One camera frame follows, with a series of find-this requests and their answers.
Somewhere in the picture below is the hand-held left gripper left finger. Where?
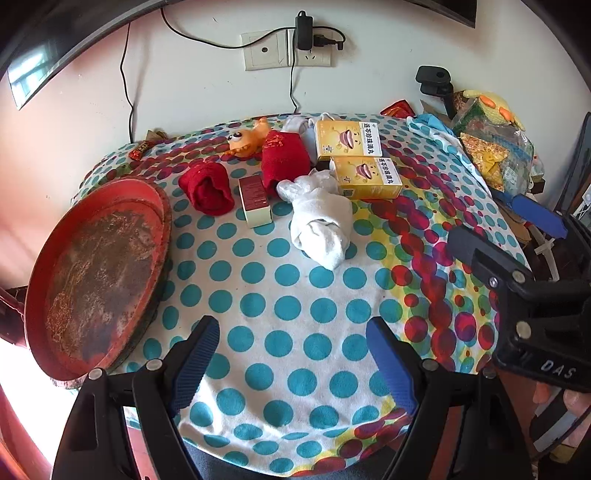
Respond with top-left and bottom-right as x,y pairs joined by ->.
51,315 -> 221,480

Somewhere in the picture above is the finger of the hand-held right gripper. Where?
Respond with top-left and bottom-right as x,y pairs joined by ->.
447,225 -> 539,301
510,194 -> 591,278

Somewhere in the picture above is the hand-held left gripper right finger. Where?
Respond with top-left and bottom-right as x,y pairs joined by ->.
365,316 -> 546,480

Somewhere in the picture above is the red round tray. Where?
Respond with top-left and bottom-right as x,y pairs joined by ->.
24,179 -> 172,391

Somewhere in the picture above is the yellow medicine box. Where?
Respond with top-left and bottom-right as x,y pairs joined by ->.
315,119 -> 384,162
331,156 -> 402,200

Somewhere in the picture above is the small brown and white box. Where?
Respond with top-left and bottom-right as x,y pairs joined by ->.
238,174 -> 273,228

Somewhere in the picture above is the plain red sock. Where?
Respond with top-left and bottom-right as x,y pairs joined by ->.
178,164 -> 235,216

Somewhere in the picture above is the red sock with gold print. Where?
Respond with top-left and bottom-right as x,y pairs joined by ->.
261,130 -> 312,200

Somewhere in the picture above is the white and grey sock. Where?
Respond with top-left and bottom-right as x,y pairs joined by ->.
281,114 -> 319,144

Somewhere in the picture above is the orange plastic toy figure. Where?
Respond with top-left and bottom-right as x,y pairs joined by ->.
227,117 -> 271,161

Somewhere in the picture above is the person's right hand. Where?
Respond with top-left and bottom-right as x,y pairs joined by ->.
531,383 -> 591,430

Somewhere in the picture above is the clear plastic bag of goods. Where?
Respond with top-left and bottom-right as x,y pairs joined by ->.
452,92 -> 536,192

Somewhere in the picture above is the polka dot cloth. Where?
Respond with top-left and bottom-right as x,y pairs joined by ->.
69,112 -> 532,478

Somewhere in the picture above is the yellow knitted toy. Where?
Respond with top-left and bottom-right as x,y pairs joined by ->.
464,89 -> 527,130

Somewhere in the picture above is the blue and white cloth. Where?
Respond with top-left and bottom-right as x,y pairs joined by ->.
406,113 -> 493,195

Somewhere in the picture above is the red snack packet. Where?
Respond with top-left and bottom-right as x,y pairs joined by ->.
381,99 -> 414,119

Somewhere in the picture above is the crumpled clear plastic wrap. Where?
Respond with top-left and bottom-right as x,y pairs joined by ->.
276,169 -> 339,204

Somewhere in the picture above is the dark wooden furniture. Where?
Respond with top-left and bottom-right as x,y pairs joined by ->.
0,286 -> 28,345

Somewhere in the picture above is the white power outlet plate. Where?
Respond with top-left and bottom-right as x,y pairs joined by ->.
287,28 -> 341,68

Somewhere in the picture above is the black power adapter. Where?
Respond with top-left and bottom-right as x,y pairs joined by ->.
295,14 -> 315,51

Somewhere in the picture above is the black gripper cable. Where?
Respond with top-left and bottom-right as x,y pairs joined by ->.
531,413 -> 591,462

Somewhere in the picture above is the black clamp mount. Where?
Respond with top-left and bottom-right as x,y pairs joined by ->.
416,65 -> 456,116

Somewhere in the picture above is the black adapter cable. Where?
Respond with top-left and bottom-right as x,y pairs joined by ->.
289,48 -> 302,114

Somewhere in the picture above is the black monitor cable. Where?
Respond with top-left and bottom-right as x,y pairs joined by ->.
120,22 -> 136,143

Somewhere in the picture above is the black plug cable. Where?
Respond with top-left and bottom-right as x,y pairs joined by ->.
161,8 -> 346,49

